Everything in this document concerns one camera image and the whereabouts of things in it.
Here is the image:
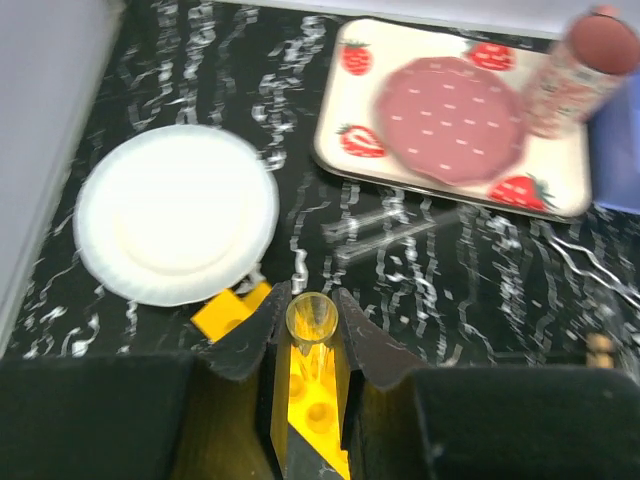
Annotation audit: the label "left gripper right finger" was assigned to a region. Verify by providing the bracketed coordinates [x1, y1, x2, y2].
[332, 289, 639, 479]

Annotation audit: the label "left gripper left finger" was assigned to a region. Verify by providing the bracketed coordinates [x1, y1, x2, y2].
[1, 282, 292, 479]

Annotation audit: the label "glass test tube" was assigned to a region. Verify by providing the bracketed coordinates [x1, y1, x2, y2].
[322, 207, 458, 266]
[286, 292, 339, 382]

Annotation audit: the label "yellow test tube rack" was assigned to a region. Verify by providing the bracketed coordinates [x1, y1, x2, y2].
[191, 281, 350, 479]

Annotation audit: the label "wooden test tube clamp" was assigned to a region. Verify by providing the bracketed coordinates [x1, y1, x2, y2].
[586, 333, 615, 369]

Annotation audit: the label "metal crucible tongs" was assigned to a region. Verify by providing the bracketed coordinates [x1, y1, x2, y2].
[545, 233, 639, 309]

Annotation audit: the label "white paper plate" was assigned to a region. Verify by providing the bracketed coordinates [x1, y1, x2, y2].
[73, 125, 279, 307]

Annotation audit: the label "strawberry pattern tray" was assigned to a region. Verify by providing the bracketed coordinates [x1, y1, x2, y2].
[313, 18, 591, 221]

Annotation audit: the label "pink dotted plate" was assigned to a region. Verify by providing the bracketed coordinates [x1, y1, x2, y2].
[374, 57, 527, 187]

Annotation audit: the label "blue plastic drawer box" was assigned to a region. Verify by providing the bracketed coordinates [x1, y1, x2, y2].
[589, 72, 639, 215]

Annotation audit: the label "pink floral mug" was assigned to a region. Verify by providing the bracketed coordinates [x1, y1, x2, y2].
[522, 5, 639, 138]

